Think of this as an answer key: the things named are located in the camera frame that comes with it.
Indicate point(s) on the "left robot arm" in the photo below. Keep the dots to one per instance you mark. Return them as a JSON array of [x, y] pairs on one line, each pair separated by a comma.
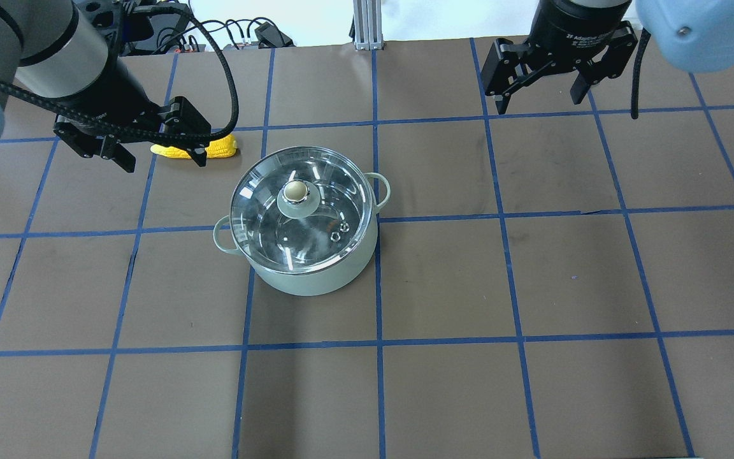
[[64, 57]]

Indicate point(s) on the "glass pot lid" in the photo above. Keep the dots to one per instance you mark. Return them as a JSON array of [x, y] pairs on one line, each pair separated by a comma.
[[301, 209]]

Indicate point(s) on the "yellow corn cob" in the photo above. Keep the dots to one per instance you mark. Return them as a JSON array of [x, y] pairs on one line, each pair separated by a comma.
[[218, 149]]

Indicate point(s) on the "aluminium frame post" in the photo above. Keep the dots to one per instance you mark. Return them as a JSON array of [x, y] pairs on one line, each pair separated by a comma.
[[367, 33]]

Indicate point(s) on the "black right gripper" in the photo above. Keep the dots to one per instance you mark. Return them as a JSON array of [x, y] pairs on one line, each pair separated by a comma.
[[572, 30]]

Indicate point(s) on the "pale green cooking pot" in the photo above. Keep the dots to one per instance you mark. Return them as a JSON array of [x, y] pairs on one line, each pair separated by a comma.
[[328, 279]]

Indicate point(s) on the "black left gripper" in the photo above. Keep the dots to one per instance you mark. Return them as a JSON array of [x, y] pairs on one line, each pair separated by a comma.
[[114, 92]]

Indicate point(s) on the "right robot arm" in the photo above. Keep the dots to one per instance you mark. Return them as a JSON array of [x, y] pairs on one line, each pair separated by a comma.
[[693, 36]]

